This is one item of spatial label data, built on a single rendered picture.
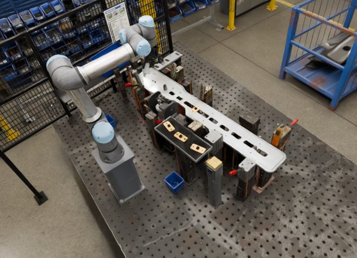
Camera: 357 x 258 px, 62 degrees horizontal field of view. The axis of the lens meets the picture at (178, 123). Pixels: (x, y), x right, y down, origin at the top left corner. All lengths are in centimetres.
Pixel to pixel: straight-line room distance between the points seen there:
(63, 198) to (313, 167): 228
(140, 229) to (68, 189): 139
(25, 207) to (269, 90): 299
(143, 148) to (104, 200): 50
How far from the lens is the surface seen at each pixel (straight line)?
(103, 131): 170
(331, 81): 389
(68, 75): 145
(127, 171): 191
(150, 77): 250
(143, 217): 205
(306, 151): 237
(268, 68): 420
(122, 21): 274
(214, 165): 165
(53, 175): 343
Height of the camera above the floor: 252
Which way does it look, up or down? 47 degrees down
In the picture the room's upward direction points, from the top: 8 degrees counter-clockwise
